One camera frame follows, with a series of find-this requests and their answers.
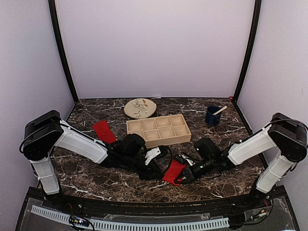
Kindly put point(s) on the black front rail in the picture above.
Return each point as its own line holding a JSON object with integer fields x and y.
{"x": 99, "y": 207}

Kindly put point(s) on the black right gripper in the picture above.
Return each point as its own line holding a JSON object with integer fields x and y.
{"x": 189, "y": 174}

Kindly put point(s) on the black frame post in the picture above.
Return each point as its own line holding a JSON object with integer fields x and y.
{"x": 249, "y": 50}
{"x": 61, "y": 51}

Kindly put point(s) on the dark blue mug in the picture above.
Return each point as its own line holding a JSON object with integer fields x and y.
{"x": 210, "y": 118}

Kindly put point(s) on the red sock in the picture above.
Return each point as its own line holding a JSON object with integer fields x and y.
{"x": 173, "y": 171}

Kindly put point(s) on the floral ceramic plate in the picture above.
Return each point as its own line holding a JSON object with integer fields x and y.
{"x": 140, "y": 108}

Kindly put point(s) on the right black frame post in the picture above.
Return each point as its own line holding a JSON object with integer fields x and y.
{"x": 249, "y": 50}

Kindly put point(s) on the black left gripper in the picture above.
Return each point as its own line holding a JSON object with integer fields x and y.
{"x": 147, "y": 174}

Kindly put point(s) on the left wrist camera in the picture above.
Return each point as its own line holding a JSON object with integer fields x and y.
{"x": 155, "y": 153}

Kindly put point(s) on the wooden stick in mug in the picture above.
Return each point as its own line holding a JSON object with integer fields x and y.
{"x": 220, "y": 110}

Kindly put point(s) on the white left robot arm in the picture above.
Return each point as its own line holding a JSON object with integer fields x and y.
{"x": 49, "y": 131}

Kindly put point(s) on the left black frame post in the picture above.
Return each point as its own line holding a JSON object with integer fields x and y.
{"x": 61, "y": 51}

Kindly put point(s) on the red sock near left arm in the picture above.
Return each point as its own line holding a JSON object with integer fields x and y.
{"x": 103, "y": 132}

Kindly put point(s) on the wooden compartment tray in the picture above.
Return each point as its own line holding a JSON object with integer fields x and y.
{"x": 162, "y": 130}

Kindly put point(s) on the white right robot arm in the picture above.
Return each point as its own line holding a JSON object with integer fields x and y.
{"x": 288, "y": 135}

